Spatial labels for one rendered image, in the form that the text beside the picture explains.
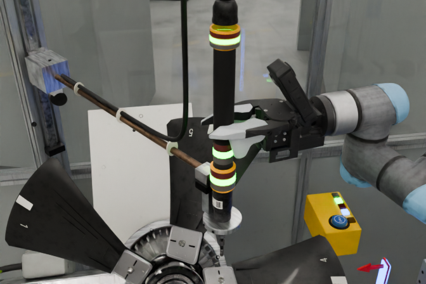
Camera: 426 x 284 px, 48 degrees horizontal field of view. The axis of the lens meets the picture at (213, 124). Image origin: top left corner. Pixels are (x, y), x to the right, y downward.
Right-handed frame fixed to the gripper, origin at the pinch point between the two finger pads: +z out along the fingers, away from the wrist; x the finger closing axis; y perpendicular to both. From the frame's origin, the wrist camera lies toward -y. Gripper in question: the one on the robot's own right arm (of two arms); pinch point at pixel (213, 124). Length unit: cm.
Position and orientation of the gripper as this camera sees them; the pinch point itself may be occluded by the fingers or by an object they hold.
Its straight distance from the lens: 75.7
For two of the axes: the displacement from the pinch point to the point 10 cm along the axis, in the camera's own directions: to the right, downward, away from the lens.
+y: 0.0, 8.6, 5.2
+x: -3.2, -4.9, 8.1
